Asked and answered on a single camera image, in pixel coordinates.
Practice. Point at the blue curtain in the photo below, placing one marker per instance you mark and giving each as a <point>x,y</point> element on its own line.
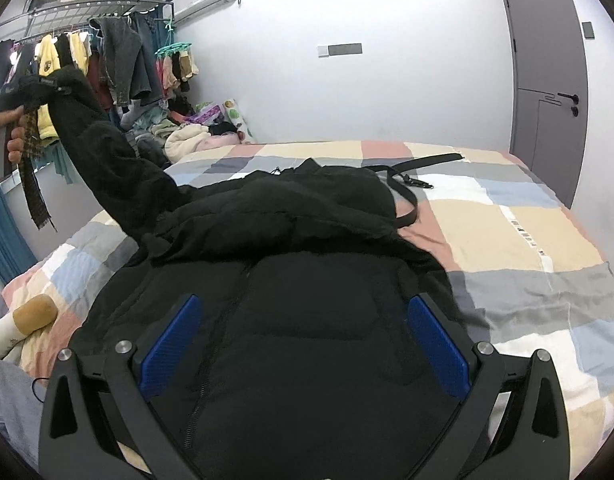
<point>4,240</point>

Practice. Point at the green clip hanger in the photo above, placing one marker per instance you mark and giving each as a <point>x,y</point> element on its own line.
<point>173,50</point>

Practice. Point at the grey door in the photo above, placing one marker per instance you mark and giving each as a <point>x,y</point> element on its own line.
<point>542,60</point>

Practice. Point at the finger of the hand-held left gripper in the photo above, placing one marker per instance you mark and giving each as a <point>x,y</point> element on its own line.
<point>34,89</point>

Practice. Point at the brown plaid scarf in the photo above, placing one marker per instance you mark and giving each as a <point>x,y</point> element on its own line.
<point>33,180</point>

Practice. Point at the person's left hand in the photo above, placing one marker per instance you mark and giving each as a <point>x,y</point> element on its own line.
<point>16,146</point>

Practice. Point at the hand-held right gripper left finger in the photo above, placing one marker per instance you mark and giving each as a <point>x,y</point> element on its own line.
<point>171,347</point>

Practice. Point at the dark wall switch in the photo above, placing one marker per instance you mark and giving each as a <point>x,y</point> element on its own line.
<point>588,30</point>

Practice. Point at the dark grey hanging jacket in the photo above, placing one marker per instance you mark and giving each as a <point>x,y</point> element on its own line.
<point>129,60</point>

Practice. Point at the cream and tan plush toy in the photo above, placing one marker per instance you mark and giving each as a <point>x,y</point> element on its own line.
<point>32,312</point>

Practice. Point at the row of hanging clothes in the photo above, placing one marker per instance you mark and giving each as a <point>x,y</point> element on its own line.
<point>79,55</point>

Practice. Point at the metal clothes rack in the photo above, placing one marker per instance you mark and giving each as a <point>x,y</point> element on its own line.
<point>87,9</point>

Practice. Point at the grey wall panel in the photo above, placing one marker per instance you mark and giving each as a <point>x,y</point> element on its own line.
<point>343,49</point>

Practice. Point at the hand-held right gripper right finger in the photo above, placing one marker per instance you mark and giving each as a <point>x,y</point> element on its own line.
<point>437,350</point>

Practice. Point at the person's grey trouser leg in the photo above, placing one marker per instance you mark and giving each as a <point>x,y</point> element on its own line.
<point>12,405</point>

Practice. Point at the yellow hanging shirt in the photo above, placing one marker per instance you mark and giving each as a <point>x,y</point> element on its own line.
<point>48,67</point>

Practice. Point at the black belt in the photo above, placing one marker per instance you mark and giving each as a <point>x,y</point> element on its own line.
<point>439,159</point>

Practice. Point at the cream fleece garment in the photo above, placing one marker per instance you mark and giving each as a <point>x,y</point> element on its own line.
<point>187,141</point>

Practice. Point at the black puffer jacket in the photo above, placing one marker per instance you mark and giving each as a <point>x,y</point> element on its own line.
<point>312,290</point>

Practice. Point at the pile of mixed clothes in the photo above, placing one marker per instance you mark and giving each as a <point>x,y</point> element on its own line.
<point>147,122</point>

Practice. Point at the pastel checked bed sheet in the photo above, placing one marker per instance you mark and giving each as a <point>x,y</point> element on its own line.
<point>517,240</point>

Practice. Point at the white spotted pillow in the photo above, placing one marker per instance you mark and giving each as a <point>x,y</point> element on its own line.
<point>237,117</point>

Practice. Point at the white air conditioner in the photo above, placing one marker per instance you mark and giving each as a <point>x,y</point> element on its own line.
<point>207,2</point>

